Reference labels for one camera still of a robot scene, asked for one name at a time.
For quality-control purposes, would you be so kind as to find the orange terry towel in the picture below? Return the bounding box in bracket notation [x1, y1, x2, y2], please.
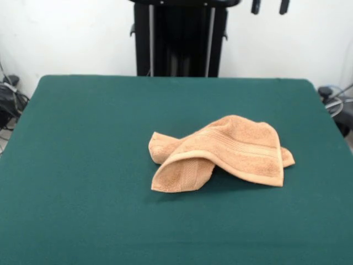
[148, 114, 296, 193]

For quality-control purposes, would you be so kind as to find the dark green table cloth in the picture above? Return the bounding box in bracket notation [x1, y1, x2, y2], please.
[0, 74, 353, 265]

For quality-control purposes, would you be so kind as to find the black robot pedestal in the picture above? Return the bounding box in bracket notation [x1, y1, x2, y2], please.
[129, 0, 243, 77]

